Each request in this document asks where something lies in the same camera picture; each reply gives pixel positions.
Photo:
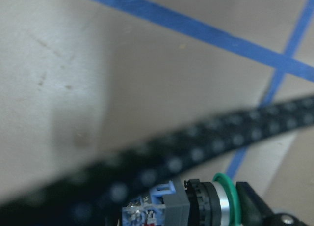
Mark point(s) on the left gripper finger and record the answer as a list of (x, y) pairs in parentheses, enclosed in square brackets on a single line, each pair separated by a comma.
[(254, 211)]

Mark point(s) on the green push button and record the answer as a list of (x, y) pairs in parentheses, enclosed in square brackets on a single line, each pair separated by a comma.
[(189, 203)]

